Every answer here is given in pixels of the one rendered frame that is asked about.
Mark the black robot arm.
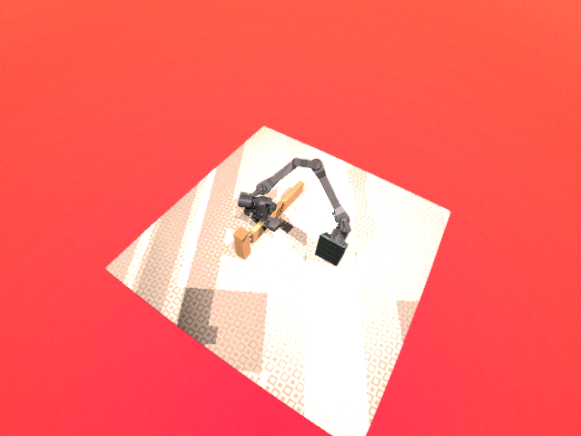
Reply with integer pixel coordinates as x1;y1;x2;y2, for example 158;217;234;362
238;157;352;246

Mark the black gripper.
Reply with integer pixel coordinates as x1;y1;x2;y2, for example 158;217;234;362
243;205;281;232

